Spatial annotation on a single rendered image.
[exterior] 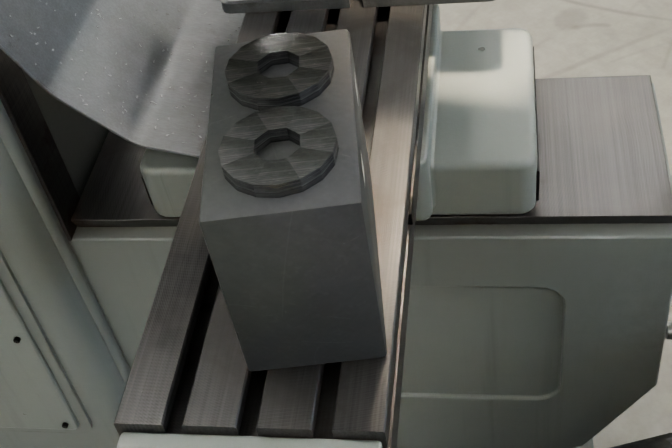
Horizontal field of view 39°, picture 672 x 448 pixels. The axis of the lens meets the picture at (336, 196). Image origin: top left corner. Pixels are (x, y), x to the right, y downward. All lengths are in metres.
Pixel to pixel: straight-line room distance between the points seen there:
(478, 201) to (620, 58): 1.54
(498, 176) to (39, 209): 0.58
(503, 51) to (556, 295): 0.33
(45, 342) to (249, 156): 0.78
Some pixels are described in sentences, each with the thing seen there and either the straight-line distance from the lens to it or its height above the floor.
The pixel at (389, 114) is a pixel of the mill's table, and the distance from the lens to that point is 1.04.
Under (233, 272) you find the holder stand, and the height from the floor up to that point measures 1.07.
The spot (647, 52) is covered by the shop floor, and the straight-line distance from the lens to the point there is 2.70.
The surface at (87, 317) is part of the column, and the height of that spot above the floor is 0.57.
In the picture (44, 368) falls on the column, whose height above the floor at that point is 0.51.
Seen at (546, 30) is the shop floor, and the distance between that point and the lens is 2.77.
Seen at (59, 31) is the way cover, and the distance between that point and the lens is 1.21.
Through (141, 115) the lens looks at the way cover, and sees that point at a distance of 1.20.
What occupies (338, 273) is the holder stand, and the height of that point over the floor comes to 1.05.
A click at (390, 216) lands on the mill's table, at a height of 0.94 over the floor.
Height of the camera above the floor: 1.60
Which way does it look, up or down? 44 degrees down
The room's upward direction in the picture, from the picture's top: 11 degrees counter-clockwise
